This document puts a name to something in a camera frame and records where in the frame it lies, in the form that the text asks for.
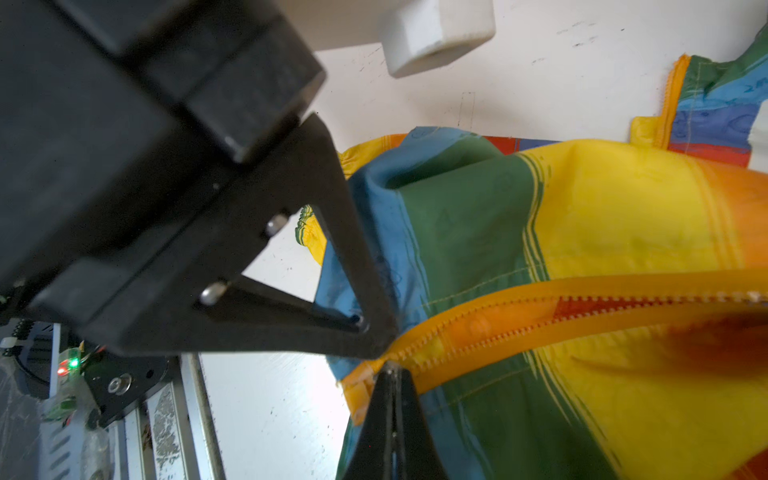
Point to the aluminium frame rails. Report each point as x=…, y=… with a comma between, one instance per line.
x=169, y=436

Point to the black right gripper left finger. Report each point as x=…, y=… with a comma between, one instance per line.
x=373, y=455

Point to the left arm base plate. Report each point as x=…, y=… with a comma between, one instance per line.
x=120, y=384

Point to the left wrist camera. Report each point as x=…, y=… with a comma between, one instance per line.
x=415, y=35

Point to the rainbow coloured jacket white lining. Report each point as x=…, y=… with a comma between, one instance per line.
x=585, y=309

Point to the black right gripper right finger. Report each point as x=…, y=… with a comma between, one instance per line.
x=414, y=455

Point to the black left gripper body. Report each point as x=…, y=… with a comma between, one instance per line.
x=109, y=107

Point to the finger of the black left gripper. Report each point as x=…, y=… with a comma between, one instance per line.
x=219, y=270

